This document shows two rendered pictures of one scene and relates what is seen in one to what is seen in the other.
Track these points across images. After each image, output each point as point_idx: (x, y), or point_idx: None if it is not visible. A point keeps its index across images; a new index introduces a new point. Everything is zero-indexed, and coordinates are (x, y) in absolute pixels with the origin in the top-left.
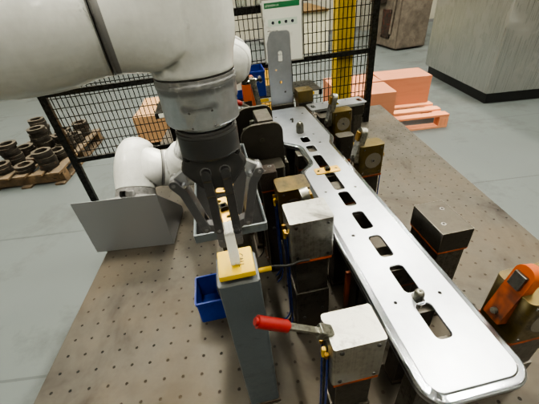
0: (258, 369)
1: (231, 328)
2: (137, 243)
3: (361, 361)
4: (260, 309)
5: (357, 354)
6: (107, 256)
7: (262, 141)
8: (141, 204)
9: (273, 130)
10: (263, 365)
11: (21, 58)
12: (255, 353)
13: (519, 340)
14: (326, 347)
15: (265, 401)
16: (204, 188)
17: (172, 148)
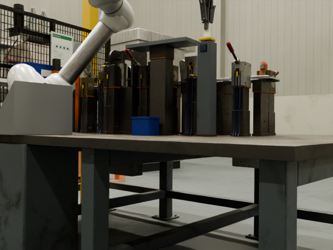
0: (213, 101)
1: (210, 64)
2: (47, 129)
3: (248, 73)
4: (216, 58)
5: (247, 67)
6: (28, 135)
7: (139, 57)
8: (62, 92)
9: (144, 53)
10: (214, 98)
11: None
12: (213, 87)
13: (270, 88)
14: (238, 69)
15: (212, 133)
16: (208, 3)
17: (57, 74)
